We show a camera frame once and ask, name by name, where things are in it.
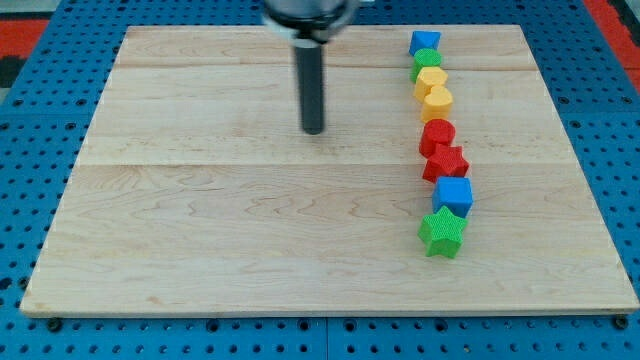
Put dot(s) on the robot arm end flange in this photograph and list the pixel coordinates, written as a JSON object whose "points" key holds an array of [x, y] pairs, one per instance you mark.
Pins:
{"points": [[315, 21]]}

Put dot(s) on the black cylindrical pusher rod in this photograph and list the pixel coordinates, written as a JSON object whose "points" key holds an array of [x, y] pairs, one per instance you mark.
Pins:
{"points": [[309, 67]]}

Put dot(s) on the red cylinder block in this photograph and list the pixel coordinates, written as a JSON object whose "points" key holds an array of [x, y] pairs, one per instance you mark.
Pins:
{"points": [[436, 132]]}

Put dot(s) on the light wooden board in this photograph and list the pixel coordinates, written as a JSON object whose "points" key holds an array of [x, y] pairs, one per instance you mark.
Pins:
{"points": [[195, 194]]}

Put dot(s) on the red star block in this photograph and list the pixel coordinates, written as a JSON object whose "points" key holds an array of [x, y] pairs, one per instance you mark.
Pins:
{"points": [[447, 161]]}

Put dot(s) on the green star block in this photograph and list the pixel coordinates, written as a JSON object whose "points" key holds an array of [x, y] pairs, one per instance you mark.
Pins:
{"points": [[442, 233]]}

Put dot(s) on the blue cube block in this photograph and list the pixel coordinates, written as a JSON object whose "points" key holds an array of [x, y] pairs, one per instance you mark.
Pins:
{"points": [[455, 193]]}

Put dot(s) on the yellow heart block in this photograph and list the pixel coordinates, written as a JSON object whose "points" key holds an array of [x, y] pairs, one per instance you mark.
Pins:
{"points": [[436, 104]]}

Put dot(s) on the yellow pentagon block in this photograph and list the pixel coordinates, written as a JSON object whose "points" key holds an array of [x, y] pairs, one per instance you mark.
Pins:
{"points": [[426, 79]]}

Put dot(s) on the green cylinder block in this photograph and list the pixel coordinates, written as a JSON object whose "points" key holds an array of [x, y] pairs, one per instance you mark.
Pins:
{"points": [[425, 57]]}

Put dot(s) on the blue pentagon block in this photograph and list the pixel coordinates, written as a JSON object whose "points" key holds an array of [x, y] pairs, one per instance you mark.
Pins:
{"points": [[422, 39]]}

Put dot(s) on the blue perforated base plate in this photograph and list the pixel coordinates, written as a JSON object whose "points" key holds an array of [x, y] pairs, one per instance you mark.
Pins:
{"points": [[55, 60]]}

